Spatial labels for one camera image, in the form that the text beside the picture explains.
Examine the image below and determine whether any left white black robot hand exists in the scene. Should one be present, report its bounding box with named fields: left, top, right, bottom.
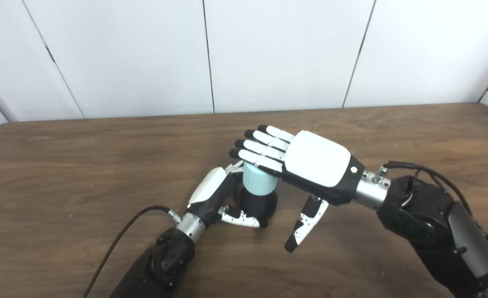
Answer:
left=187, top=161, right=269, bottom=228

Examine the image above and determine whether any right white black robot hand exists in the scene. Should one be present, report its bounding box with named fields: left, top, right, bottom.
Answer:
left=229, top=125, right=365, bottom=253

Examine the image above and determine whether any light-blue short hose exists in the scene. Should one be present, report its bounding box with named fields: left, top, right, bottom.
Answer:
left=243, top=161, right=278, bottom=195

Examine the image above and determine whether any black flared nozzle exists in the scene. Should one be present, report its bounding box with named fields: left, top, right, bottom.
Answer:
left=239, top=188, right=278, bottom=222

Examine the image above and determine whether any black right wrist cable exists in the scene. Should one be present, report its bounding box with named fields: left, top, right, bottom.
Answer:
left=376, top=161, right=488, bottom=249

